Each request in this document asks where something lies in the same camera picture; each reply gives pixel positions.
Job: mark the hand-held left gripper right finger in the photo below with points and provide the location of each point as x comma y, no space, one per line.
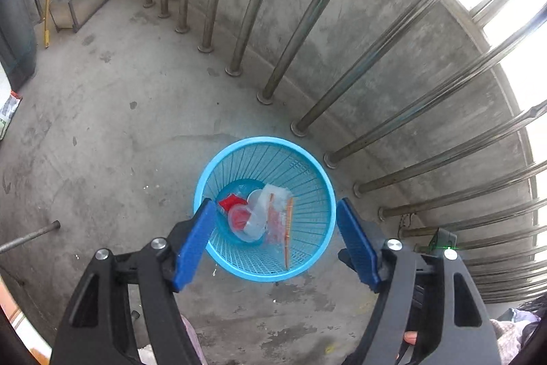
359,245

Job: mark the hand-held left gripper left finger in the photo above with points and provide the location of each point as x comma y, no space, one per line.
192,245

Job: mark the red plastic wrapper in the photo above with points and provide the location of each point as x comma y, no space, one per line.
230,201

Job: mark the clear red-flowered plastic bag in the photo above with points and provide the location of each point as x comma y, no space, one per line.
277,211

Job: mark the blue plastic mesh basket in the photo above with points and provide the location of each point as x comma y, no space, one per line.
299,177

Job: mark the person's right hand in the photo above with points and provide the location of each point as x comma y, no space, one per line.
410,337

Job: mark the pale pink cloth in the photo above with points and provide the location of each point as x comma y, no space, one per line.
192,343

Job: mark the grey metal rod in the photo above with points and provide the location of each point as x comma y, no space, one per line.
34,234

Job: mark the printed paper packet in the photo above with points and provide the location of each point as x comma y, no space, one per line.
9,112

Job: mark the metal railing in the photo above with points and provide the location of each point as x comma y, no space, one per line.
316,10

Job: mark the dark grey cabinet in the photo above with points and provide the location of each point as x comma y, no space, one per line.
17,40

